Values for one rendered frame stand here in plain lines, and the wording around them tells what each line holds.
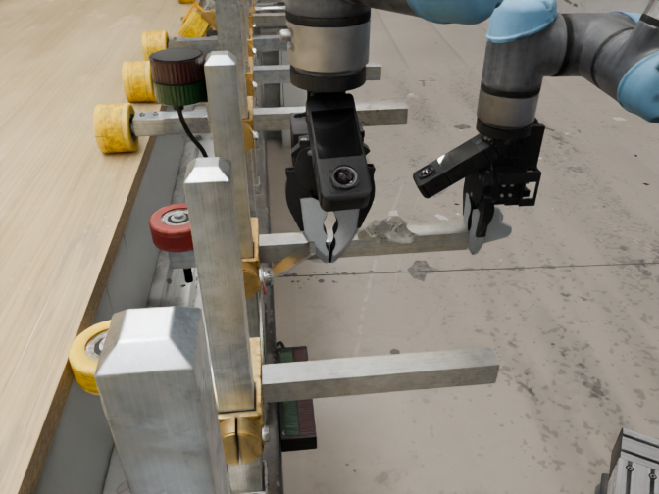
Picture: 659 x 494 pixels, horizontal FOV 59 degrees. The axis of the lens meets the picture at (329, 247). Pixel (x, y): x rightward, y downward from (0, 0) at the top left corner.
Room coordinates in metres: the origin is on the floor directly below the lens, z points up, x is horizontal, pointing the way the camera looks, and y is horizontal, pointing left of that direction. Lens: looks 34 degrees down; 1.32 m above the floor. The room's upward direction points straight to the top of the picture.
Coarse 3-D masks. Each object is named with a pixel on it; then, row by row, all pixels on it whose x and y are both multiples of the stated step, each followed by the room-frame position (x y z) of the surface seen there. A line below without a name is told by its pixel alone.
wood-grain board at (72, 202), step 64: (0, 0) 2.21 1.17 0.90; (64, 0) 2.21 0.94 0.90; (128, 0) 2.21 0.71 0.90; (0, 64) 1.43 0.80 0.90; (64, 64) 1.43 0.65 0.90; (0, 128) 1.02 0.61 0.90; (64, 128) 1.02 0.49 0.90; (0, 192) 0.77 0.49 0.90; (64, 192) 0.77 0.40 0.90; (128, 192) 0.77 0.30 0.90; (0, 256) 0.60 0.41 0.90; (64, 256) 0.60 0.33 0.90; (0, 320) 0.48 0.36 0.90; (64, 320) 0.48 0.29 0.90; (0, 384) 0.39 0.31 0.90; (64, 384) 0.40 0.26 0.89; (0, 448) 0.32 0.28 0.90
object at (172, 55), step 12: (180, 48) 0.68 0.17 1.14; (192, 48) 0.68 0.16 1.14; (156, 60) 0.64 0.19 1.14; (168, 60) 0.63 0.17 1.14; (180, 60) 0.63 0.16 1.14; (168, 84) 0.63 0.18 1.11; (180, 84) 0.63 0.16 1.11; (180, 108) 0.65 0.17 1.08; (180, 120) 0.65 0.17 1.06; (204, 156) 0.65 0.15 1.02
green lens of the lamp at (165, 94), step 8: (200, 80) 0.64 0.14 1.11; (160, 88) 0.63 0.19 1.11; (168, 88) 0.63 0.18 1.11; (176, 88) 0.63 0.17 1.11; (184, 88) 0.63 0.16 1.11; (192, 88) 0.63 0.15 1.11; (200, 88) 0.64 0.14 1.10; (160, 96) 0.63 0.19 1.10; (168, 96) 0.63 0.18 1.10; (176, 96) 0.63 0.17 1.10; (184, 96) 0.63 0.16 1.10; (192, 96) 0.63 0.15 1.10; (200, 96) 0.64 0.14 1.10; (168, 104) 0.63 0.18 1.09; (176, 104) 0.63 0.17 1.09; (184, 104) 0.63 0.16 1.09
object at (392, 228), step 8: (392, 216) 0.75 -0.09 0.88; (368, 224) 0.73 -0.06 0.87; (376, 224) 0.72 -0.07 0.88; (384, 224) 0.72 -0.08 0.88; (392, 224) 0.73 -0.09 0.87; (400, 224) 0.71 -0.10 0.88; (360, 232) 0.71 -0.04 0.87; (368, 232) 0.71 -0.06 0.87; (376, 232) 0.72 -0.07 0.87; (384, 232) 0.72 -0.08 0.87; (392, 232) 0.71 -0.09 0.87; (400, 232) 0.71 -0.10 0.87; (408, 232) 0.71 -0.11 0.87; (368, 240) 0.70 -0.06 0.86; (376, 240) 0.69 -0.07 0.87; (384, 240) 0.69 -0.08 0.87; (392, 240) 0.70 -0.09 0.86; (400, 240) 0.70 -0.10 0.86; (408, 240) 0.70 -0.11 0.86
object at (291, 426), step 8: (280, 352) 0.64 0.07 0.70; (288, 352) 0.64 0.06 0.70; (280, 360) 0.62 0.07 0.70; (288, 360) 0.62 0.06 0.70; (288, 408) 0.53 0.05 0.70; (296, 408) 0.53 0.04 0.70; (288, 416) 0.52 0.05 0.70; (296, 416) 0.52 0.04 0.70; (288, 424) 0.50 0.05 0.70; (296, 424) 0.50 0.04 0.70; (288, 432) 0.49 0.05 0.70; (296, 432) 0.49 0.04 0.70
